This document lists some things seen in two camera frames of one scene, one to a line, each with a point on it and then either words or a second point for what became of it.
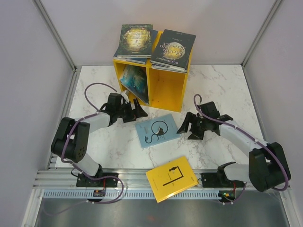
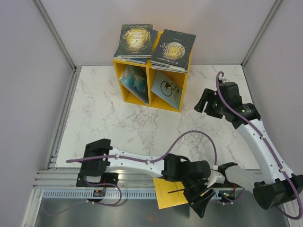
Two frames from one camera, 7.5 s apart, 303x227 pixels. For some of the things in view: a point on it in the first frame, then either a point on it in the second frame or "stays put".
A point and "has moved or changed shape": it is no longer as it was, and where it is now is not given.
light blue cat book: (157, 130) → (169, 92)
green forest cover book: (135, 41) stays put
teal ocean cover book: (134, 78) stays put
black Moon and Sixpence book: (172, 51) stays put
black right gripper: (191, 117) → (208, 95)
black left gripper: (135, 113) → (199, 205)
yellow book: (171, 179) has moved or changed shape
